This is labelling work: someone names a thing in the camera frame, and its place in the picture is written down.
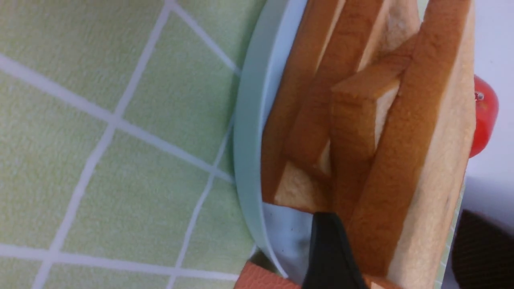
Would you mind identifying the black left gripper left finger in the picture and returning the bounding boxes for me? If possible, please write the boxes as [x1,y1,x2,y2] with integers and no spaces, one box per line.
[301,212,368,289]

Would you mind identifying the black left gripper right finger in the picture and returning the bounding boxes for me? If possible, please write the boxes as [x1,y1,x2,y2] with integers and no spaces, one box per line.
[451,209,514,289]

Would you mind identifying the toast slice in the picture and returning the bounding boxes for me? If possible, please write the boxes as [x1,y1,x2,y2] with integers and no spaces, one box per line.
[330,35,417,224]
[283,0,420,181]
[261,0,345,213]
[347,0,475,289]

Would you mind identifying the blue bread plate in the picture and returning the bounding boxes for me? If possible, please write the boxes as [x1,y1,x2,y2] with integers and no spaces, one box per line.
[233,0,312,284]

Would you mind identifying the salmon red cube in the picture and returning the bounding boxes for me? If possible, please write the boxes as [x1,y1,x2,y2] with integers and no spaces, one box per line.
[234,261,301,289]

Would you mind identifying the toast slice bottom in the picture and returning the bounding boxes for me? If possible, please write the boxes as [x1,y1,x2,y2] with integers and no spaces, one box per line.
[261,0,345,213]

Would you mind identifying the red mango fruit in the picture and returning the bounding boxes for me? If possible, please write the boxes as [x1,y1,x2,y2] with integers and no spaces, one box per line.
[469,75,499,159]

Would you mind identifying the green checkered tablecloth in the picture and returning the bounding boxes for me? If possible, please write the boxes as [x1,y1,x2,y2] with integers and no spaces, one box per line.
[1,0,265,289]

